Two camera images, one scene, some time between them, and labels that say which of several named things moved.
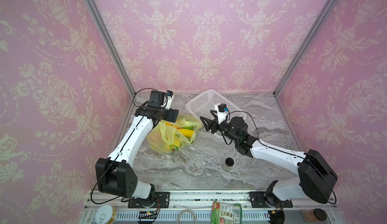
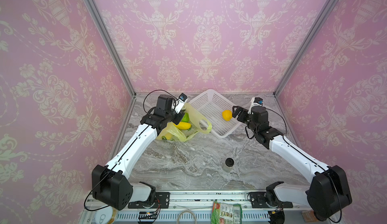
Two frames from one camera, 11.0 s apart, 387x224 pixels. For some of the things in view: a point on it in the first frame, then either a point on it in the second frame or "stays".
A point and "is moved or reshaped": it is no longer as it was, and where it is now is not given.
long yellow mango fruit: x=186 y=132 to x=183 y=125
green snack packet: x=226 y=213 stays
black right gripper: x=216 y=124 to x=243 y=114
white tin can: x=106 y=214 stays
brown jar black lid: x=314 y=215 stays
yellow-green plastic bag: x=169 y=136 is moved or reshaped
